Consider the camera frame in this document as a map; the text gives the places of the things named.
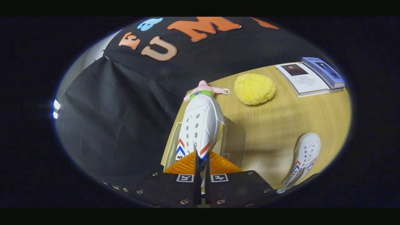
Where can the yellow fluffy plush pad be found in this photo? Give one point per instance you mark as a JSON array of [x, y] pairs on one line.
[[254, 89]]

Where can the black backdrop cloth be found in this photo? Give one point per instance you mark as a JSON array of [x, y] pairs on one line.
[[125, 118]]

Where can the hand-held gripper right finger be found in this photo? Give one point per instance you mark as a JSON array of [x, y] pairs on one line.
[[237, 190]]

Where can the ceiling light panel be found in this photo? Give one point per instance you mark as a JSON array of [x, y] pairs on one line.
[[56, 106]]

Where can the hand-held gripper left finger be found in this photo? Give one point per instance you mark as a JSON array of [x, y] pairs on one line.
[[172, 190]]

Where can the white canvas shoe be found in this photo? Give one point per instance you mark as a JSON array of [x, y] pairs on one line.
[[201, 125], [304, 153]]

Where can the brown fabric storage box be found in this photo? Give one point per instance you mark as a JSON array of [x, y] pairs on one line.
[[234, 140]]

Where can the white booklet with portrait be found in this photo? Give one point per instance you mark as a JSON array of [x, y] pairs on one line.
[[307, 82]]

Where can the pink plush toy green shorts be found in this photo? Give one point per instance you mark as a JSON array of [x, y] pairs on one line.
[[203, 89]]

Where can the blue book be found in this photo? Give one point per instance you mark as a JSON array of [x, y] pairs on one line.
[[326, 72]]

